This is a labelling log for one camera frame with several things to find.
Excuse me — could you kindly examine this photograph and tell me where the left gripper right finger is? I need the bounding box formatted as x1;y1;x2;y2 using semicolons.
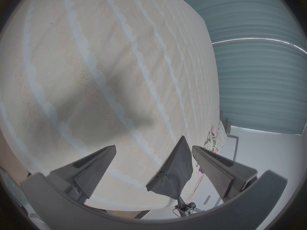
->
192;145;258;200

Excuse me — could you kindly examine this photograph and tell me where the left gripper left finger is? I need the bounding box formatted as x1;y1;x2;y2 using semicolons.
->
49;145;117;199

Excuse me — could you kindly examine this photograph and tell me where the black T-shirt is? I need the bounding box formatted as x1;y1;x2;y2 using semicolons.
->
146;135;194;200

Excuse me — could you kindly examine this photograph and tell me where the bed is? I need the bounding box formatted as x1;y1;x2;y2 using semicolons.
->
0;0;240;215

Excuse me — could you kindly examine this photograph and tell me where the white printed pyjama garment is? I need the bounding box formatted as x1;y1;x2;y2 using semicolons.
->
203;128;220;153

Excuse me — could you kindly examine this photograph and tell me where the white printed pillow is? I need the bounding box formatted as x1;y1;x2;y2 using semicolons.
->
216;121;229;153

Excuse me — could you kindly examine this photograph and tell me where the grey white bedside table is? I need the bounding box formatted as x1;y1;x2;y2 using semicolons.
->
219;110;232;132

